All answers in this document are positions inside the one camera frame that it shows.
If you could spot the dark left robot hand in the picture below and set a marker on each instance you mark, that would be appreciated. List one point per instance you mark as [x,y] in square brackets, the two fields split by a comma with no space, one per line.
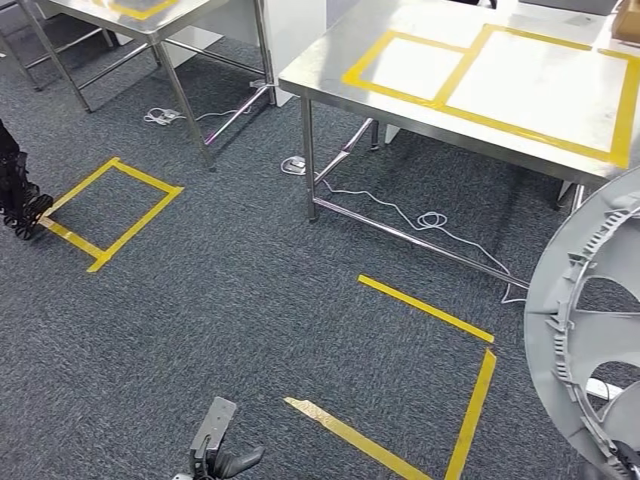
[235,462]

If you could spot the stainless steel workbench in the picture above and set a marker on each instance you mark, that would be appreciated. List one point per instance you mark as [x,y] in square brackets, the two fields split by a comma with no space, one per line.
[324,66]

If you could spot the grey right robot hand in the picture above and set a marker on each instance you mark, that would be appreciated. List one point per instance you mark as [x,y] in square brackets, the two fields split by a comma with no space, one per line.
[627,464]

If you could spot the white desk panel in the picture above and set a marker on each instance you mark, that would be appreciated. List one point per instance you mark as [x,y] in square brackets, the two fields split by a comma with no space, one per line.
[295,40]

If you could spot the yellow tape on table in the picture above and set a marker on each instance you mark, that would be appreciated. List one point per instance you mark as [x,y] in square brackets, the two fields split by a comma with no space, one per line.
[135,10]

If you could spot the yellow tape on workbench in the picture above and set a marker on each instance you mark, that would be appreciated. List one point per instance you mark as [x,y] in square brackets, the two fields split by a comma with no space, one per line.
[450,86]

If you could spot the black lattice object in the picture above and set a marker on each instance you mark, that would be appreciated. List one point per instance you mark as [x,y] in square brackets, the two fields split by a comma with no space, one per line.
[17,192]

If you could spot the silver plastic wheel cover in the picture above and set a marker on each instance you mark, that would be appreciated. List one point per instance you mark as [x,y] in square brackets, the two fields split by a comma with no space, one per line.
[550,344]

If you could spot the stainless steel table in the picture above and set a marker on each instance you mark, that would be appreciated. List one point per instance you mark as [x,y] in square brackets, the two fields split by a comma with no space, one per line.
[75,8]

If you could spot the yellow floor tape square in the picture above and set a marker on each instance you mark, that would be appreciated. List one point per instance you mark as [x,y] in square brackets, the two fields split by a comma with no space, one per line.
[472,411]
[135,228]

